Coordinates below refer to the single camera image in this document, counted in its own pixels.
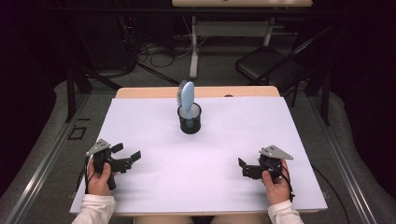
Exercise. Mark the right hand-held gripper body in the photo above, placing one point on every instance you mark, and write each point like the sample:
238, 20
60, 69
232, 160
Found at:
274, 154

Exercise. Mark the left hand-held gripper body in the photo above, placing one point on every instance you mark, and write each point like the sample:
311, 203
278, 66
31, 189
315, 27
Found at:
99, 155

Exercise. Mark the black mesh cup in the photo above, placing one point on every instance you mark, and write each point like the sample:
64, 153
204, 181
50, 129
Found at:
190, 127

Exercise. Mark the light blue hairbrush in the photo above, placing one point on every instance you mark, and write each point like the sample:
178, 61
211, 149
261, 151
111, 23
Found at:
187, 96

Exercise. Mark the person's left hand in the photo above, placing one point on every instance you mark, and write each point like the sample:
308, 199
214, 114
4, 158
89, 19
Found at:
98, 183

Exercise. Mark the person's right hand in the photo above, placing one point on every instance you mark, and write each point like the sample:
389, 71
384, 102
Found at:
277, 191

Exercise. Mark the person's right leg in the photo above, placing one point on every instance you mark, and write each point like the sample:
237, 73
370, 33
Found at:
241, 219

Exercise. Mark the person's leg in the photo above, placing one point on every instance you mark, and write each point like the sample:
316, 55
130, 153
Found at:
165, 220
241, 219

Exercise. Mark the black metal stand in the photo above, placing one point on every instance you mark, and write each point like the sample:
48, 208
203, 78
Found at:
71, 93
325, 96

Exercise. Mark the person's left leg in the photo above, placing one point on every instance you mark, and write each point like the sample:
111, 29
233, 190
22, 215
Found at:
165, 220

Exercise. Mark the wooden table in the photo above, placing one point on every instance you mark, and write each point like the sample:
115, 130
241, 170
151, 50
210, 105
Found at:
218, 92

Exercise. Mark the black folding chair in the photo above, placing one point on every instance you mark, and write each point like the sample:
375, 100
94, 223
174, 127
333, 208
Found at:
264, 63

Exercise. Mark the metal chair leg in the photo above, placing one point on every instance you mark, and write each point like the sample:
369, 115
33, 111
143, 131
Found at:
230, 29

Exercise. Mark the black horizontal metal bar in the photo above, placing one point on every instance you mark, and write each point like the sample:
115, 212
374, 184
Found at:
124, 10

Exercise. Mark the black floor hatch frame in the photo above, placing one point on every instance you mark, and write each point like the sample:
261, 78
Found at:
77, 133

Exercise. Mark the metal floor rail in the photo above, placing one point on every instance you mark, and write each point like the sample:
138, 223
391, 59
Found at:
46, 161
345, 174

